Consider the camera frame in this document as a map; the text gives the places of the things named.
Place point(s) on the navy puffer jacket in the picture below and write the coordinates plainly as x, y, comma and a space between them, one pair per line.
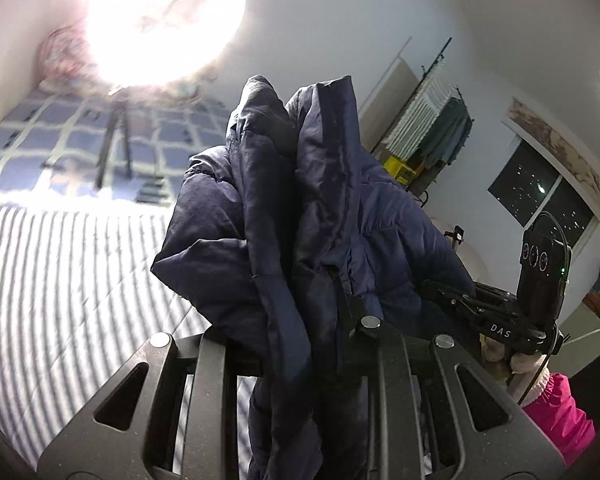
275, 230

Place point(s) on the pink right sleeve forearm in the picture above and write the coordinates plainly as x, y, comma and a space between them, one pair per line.
552, 407

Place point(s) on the dark hanging clothes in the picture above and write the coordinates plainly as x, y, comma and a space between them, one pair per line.
447, 135

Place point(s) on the black clothes rack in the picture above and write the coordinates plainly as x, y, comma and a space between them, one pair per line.
419, 187

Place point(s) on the right gloved hand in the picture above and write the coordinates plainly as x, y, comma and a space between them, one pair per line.
523, 377

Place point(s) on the phone on right gripper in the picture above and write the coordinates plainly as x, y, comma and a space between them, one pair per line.
545, 264

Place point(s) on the dark window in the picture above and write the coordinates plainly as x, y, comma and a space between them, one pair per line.
529, 184

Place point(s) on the yellow crate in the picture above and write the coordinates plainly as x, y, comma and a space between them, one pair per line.
401, 171

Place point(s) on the striped hanging towel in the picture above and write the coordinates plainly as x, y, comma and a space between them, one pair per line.
426, 104

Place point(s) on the striped bed mattress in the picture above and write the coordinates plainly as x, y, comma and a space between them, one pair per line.
77, 299

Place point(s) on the blue plaid sheet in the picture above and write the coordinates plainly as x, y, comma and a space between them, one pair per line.
51, 143

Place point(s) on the floral rolled quilt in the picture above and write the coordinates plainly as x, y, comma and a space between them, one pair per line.
63, 56

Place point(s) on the ring light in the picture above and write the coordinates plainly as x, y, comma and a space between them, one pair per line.
153, 43

